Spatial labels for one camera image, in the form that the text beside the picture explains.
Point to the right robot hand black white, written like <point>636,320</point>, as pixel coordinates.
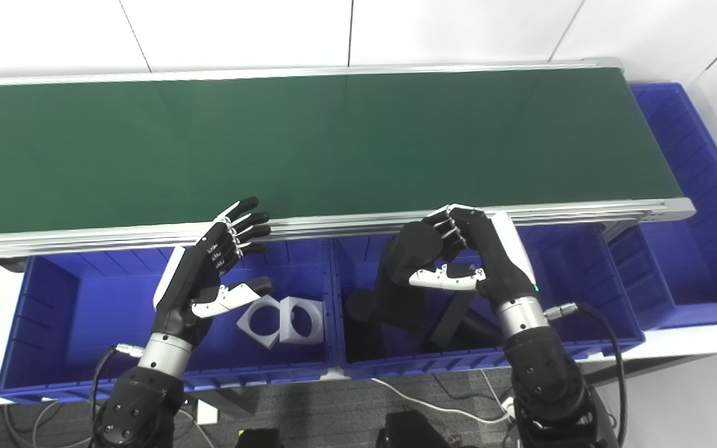
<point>498,261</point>

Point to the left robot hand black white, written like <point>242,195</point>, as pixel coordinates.
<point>196,274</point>

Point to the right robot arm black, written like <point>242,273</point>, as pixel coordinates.
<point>545,373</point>

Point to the blue bin with black parts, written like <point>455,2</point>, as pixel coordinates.
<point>582,292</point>

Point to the blue bin with white parts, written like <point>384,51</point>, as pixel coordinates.
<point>97,323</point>

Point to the aluminium conveyor support leg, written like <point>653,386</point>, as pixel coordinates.
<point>623,229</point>

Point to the blue bin at conveyor end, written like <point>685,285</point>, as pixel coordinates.
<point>701,249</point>

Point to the green conveyor belt aluminium frame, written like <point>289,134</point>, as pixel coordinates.
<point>333,143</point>

